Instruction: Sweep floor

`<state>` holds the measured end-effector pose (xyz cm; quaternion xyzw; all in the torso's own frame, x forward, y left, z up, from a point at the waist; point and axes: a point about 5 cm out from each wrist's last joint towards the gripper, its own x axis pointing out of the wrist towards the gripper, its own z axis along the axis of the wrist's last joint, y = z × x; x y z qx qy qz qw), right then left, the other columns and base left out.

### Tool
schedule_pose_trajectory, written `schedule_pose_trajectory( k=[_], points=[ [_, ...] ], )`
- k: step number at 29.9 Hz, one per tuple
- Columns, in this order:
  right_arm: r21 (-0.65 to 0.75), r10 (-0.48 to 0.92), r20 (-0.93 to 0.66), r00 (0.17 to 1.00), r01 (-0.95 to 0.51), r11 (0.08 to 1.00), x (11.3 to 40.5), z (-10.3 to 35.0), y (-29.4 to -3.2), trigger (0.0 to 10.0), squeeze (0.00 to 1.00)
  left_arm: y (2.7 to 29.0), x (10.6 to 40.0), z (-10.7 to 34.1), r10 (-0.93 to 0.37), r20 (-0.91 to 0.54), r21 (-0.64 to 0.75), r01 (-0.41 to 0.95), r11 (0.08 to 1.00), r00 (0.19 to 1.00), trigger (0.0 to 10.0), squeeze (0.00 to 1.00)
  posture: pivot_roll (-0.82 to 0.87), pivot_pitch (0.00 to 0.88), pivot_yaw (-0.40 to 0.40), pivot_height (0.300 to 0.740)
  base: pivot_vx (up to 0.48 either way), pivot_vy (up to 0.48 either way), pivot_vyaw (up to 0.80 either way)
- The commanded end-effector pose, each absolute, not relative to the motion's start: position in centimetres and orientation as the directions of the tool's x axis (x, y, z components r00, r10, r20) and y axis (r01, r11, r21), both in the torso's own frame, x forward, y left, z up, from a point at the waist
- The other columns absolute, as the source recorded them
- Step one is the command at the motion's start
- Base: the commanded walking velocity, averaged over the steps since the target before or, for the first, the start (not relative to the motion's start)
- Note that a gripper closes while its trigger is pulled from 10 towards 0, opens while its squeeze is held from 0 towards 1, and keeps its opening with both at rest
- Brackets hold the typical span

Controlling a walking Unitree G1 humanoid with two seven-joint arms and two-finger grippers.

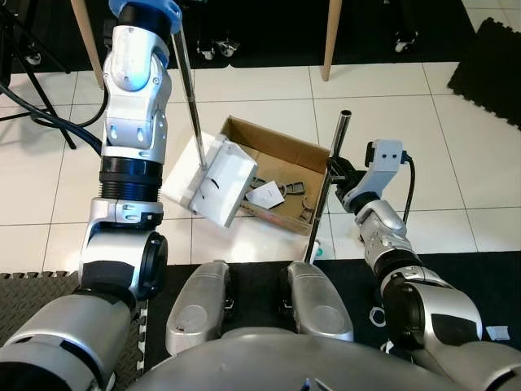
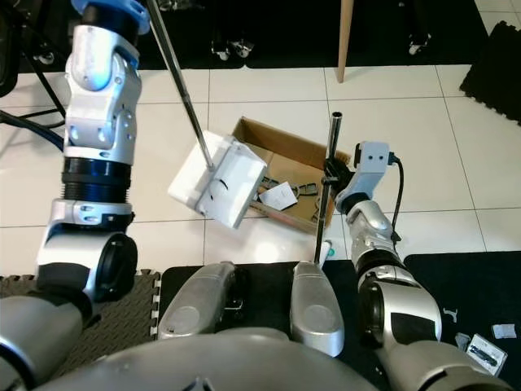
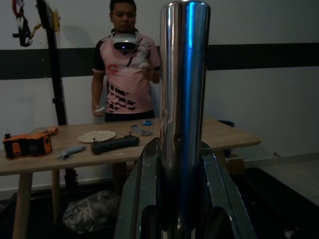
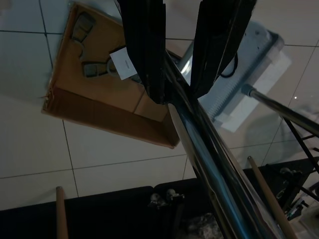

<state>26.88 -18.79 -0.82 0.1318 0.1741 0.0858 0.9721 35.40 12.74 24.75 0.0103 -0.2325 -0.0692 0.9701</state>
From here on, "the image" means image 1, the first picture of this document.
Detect metal-handled broom with white head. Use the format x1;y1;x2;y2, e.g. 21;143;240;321
305;110;352;263

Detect white dustpan with metal handle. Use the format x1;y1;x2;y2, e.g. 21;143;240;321
160;0;260;227

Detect large black floor mat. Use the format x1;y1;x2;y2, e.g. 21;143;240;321
0;0;473;74

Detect brown cardboard box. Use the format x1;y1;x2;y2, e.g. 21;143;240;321
220;116;333;237

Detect white paper sheet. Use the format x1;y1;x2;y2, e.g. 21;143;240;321
244;183;284;209

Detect wooden furniture leg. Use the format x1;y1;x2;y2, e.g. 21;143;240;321
320;0;344;82
69;0;107;89

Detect silver right robot leg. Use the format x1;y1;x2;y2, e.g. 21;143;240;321
285;261;355;343

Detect silver robot leg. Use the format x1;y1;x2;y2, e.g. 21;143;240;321
165;261;233;355
285;261;355;343

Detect black caster wheel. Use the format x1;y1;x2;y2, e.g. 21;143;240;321
395;31;418;54
195;37;241;59

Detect small black puzzle mat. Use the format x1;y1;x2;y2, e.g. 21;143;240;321
446;16;521;127

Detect silver left robot leg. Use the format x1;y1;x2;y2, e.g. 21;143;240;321
165;261;233;355

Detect grey robot torso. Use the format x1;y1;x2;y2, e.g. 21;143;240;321
122;326;489;391

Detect black stand legs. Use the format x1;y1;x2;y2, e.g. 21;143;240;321
0;16;78;152

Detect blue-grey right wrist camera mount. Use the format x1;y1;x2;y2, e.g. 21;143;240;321
364;138;405;192

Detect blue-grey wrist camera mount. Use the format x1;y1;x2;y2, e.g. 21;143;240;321
108;0;182;33
364;138;405;192

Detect black metal bracket scrap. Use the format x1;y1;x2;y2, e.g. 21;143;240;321
252;175;318;225

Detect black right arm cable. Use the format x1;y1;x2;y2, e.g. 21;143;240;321
399;155;416;225

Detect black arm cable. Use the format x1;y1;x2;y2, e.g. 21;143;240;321
399;155;416;225
0;77;111;156

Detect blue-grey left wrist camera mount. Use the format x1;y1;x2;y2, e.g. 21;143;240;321
108;0;182;33

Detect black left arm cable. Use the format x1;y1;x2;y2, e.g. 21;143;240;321
0;77;111;156

